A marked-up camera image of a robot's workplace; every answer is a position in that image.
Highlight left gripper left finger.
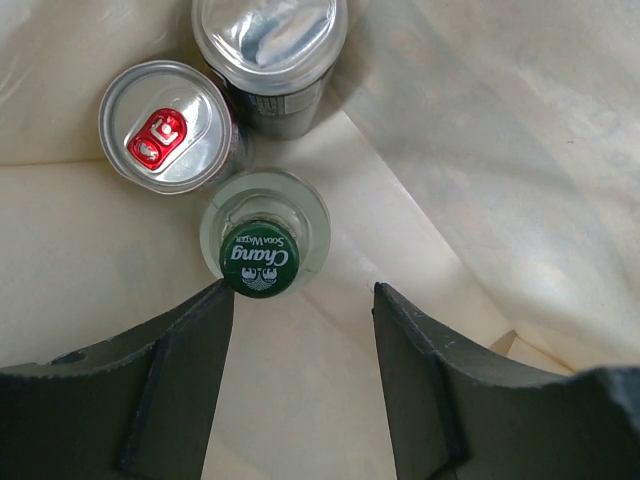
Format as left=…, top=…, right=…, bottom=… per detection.
left=1, top=282, right=234, bottom=479

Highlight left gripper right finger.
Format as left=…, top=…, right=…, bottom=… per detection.
left=372, top=283, right=639, bottom=480

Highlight tall dark can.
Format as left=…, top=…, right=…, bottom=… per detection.
left=191, top=0, right=349, bottom=140

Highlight green cap bottle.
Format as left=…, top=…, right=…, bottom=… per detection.
left=199, top=168, right=331, bottom=299

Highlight small red top can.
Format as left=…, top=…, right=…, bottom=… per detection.
left=98, top=60, right=253, bottom=195

